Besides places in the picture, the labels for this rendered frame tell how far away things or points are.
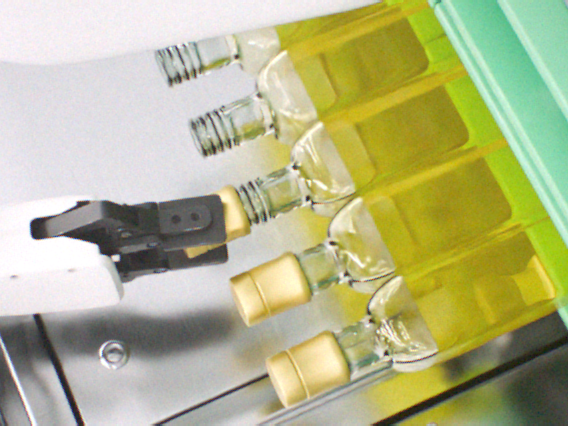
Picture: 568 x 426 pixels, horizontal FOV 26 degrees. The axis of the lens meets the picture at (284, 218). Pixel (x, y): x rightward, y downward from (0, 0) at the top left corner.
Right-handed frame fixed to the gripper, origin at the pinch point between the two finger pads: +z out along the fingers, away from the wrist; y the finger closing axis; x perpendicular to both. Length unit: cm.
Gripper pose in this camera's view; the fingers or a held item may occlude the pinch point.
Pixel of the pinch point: (194, 233)
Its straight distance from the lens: 79.5
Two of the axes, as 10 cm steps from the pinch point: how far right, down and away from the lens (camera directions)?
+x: -1.6, -9.3, 3.3
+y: 0.2, -3.3, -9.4
